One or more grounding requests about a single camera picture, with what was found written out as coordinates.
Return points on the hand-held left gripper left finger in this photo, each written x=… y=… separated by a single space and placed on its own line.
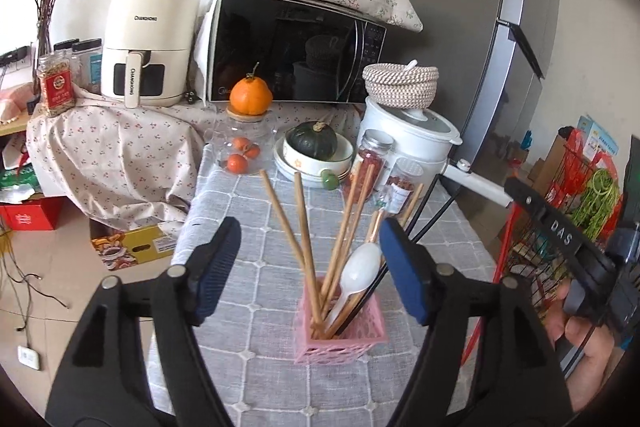
x=215 y=277

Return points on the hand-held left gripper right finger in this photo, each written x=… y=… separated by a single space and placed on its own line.
x=400 y=267

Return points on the white plastic spoon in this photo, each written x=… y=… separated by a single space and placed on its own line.
x=362 y=267

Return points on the black chopstick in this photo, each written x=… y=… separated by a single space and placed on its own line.
x=361 y=302

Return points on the wooden chopstick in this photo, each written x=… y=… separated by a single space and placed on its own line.
x=302 y=217
x=412 y=202
x=285 y=219
x=357 y=217
x=345 y=217

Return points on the pink plastic utensil basket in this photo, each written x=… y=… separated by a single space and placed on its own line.
x=345 y=349

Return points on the person's right hand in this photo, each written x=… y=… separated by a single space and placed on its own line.
x=585 y=347

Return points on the green vegetables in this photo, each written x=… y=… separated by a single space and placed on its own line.
x=597 y=202

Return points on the clear jar with red label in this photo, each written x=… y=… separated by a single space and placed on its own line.
x=402 y=187

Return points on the yellow cardboard box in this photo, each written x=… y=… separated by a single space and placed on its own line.
x=135 y=247

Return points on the grey checked tablecloth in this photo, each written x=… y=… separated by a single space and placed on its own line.
x=270 y=357

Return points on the clear jar of goji berries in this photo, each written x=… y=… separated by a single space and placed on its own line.
x=370 y=162

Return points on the small red persimmon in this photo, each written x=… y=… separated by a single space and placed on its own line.
x=252 y=151
x=237 y=163
x=240 y=143

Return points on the blue printed box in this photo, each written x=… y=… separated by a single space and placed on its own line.
x=597 y=137

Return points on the white rice cooker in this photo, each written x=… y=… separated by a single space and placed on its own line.
x=415 y=132

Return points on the white ceramic bowl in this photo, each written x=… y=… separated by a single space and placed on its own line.
x=300 y=163

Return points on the clear glass jar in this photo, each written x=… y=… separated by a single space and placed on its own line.
x=240 y=132

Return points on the dark green pumpkin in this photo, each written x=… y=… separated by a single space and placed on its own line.
x=312 y=141

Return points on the floral cabinet cloth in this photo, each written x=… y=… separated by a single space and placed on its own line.
x=115 y=147

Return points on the orange citrus fruit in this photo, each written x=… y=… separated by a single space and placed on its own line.
x=250 y=97

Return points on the red cardboard box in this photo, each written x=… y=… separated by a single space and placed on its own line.
x=30 y=214

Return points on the white power adapter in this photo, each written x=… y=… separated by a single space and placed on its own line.
x=28 y=357

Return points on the grey refrigerator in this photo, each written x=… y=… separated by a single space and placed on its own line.
x=450 y=32

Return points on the black microwave oven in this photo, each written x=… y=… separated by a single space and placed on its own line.
x=290 y=47

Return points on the black-lidded container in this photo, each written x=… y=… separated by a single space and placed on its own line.
x=90 y=64
x=65 y=49

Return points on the nut jar with red label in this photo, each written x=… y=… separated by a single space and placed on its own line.
x=57 y=87

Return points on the cream air fryer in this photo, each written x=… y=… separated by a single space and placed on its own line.
x=150 y=27

